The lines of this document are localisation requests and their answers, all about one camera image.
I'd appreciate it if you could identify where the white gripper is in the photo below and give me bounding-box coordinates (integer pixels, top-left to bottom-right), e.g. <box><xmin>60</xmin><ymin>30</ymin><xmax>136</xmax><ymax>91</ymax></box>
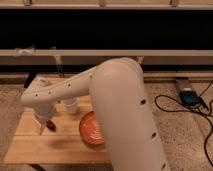
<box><xmin>34</xmin><ymin>106</ymin><xmax>56</xmax><ymax>135</ymax></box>

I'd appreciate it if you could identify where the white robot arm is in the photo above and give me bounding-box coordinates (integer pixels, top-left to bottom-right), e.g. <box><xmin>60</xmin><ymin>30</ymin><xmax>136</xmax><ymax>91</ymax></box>
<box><xmin>21</xmin><ymin>58</ymin><xmax>170</xmax><ymax>171</ymax></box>

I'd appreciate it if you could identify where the wooden table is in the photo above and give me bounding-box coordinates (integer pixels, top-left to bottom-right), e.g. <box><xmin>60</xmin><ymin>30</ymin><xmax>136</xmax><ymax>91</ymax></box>
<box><xmin>3</xmin><ymin>77</ymin><xmax>113</xmax><ymax>166</ymax></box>

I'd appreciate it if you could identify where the clear plastic cup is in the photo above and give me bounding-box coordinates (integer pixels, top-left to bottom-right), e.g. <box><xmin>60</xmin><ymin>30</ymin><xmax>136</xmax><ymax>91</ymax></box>
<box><xmin>63</xmin><ymin>98</ymin><xmax>78</xmax><ymax>115</ymax></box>

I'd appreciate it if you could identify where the orange bowl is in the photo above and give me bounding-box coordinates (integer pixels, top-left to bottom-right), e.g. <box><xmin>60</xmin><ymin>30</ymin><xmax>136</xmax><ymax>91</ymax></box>
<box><xmin>79</xmin><ymin>111</ymin><xmax>104</xmax><ymax>145</ymax></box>

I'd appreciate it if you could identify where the blue box on floor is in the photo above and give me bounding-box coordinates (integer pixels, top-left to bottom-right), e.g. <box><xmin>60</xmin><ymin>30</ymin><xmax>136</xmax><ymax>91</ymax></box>
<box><xmin>179</xmin><ymin>91</ymin><xmax>200</xmax><ymax>106</ymax></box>

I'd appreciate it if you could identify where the black cable on floor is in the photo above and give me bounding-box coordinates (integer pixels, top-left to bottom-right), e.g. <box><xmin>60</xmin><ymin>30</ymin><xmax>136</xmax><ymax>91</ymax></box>
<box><xmin>154</xmin><ymin>79</ymin><xmax>213</xmax><ymax>168</ymax></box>

